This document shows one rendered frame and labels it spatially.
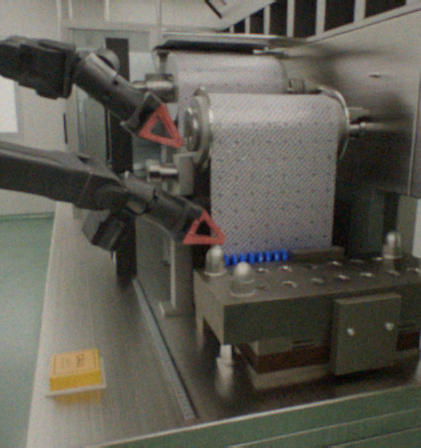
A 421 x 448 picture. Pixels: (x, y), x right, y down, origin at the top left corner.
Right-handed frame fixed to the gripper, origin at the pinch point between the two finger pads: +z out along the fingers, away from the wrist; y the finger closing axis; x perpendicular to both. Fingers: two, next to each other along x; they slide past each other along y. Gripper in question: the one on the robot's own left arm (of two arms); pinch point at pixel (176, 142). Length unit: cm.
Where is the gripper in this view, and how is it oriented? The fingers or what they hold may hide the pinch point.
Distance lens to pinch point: 83.2
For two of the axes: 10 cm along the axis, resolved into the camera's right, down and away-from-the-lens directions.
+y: 2.9, 2.0, -9.4
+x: 5.8, -8.1, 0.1
